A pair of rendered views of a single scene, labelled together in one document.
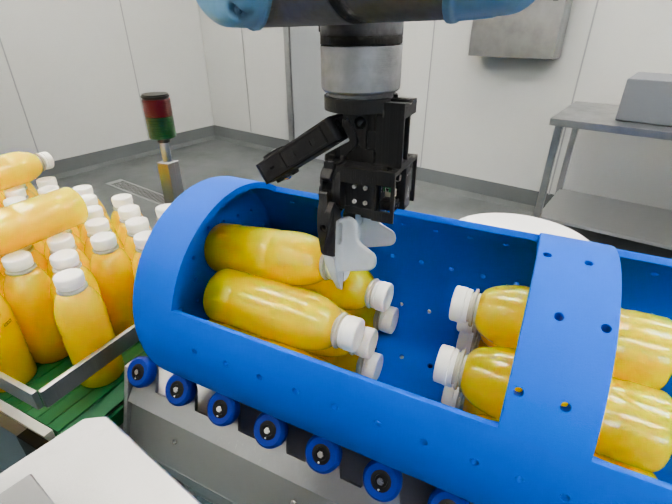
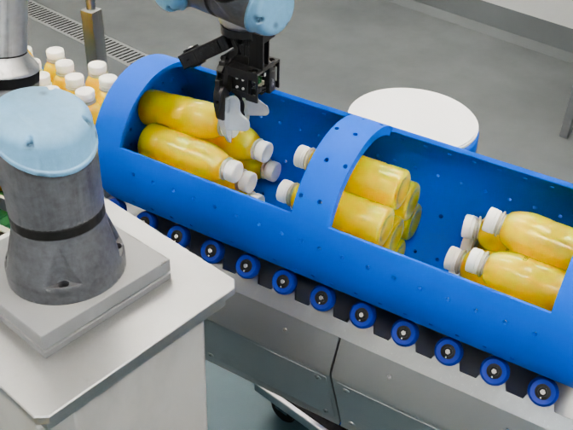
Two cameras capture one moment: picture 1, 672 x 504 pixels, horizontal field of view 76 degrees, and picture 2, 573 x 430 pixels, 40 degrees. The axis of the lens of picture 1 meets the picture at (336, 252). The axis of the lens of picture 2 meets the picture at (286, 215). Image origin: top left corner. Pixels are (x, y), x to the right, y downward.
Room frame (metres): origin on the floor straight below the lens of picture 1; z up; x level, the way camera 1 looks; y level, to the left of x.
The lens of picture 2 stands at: (-0.75, -0.17, 1.86)
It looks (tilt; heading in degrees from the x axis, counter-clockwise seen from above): 37 degrees down; 3
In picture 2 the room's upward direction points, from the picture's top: 3 degrees clockwise
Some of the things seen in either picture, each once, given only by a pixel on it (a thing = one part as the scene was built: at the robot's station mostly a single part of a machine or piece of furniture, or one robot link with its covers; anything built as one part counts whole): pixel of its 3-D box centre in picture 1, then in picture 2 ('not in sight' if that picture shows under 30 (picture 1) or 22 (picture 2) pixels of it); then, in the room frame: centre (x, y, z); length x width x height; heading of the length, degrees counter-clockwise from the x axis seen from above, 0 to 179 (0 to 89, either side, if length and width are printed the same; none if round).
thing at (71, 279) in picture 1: (69, 279); not in sight; (0.53, 0.39, 1.08); 0.04 x 0.04 x 0.02
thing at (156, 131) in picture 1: (160, 126); not in sight; (1.05, 0.42, 1.18); 0.06 x 0.06 x 0.05
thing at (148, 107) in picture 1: (157, 107); not in sight; (1.05, 0.42, 1.23); 0.06 x 0.06 x 0.04
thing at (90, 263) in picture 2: not in sight; (61, 236); (0.02, 0.15, 1.23); 0.15 x 0.15 x 0.10
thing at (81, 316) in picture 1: (87, 331); not in sight; (0.53, 0.39, 0.99); 0.07 x 0.07 x 0.18
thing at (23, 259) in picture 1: (17, 261); not in sight; (0.58, 0.49, 1.08); 0.04 x 0.04 x 0.02
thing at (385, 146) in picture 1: (366, 156); (246, 59); (0.43, -0.03, 1.29); 0.09 x 0.08 x 0.12; 63
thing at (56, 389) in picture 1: (156, 317); not in sight; (0.59, 0.31, 0.96); 0.40 x 0.01 x 0.03; 154
